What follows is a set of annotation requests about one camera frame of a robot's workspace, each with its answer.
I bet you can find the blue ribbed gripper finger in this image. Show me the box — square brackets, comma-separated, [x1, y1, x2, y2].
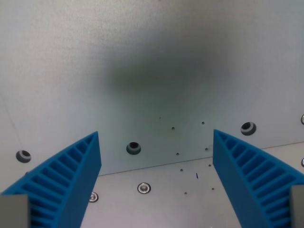
[0, 131, 102, 228]
[212, 129, 304, 228]

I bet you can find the recessed dark bolt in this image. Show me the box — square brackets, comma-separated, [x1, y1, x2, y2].
[126, 142, 142, 155]
[15, 150, 32, 164]
[240, 122, 257, 136]

